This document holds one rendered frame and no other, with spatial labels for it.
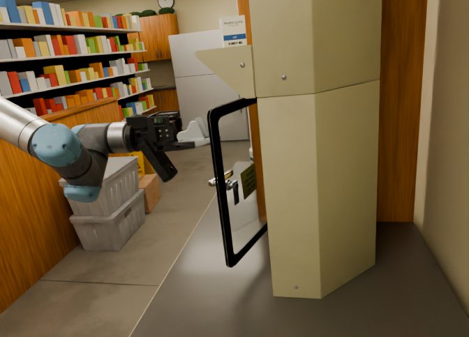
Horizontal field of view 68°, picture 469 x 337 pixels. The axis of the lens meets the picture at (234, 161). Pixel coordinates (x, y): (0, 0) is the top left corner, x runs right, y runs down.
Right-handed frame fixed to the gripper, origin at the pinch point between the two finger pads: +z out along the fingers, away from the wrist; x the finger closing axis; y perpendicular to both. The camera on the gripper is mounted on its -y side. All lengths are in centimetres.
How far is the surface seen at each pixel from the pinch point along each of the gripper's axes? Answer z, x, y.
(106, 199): -138, 149, -82
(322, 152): 23.7, -5.0, -2.1
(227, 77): 6.3, -6.1, 14.4
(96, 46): -237, 338, 39
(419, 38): 50, 31, 17
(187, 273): -12.6, 1.0, -37.1
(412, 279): 44, 2, -37
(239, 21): 7.8, 3.0, 24.7
